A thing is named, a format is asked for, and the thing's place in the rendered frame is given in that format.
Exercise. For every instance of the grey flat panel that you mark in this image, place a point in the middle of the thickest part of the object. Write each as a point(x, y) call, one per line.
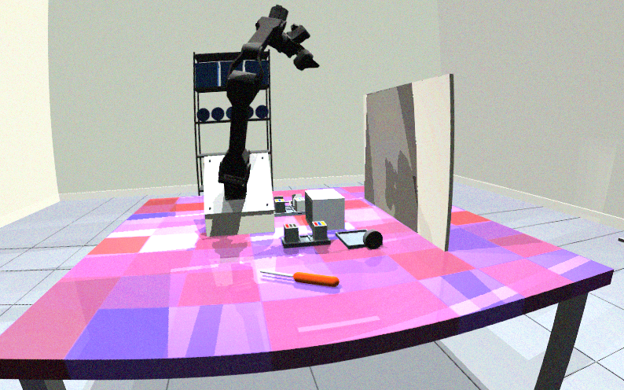
point(409, 155)

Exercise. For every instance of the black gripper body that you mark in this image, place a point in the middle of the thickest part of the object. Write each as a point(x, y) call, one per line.
point(303, 57)

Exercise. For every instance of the orange-handled screwdriver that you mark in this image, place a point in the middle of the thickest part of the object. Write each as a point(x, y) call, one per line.
point(313, 279)

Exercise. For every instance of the black cylinder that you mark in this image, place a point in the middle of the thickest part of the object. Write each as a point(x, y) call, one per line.
point(372, 239)

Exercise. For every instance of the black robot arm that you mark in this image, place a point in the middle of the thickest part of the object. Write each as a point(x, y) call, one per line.
point(242, 87)

